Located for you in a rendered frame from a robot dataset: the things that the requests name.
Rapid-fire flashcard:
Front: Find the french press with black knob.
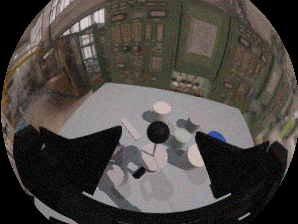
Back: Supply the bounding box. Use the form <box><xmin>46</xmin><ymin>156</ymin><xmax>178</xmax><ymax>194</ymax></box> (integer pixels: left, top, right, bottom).
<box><xmin>132</xmin><ymin>120</ymin><xmax>170</xmax><ymax>180</ymax></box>

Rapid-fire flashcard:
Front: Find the blue cylinder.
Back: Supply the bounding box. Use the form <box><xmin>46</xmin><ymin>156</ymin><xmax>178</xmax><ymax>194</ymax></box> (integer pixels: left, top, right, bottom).
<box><xmin>209</xmin><ymin>131</ymin><xmax>226</xmax><ymax>143</ymax></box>

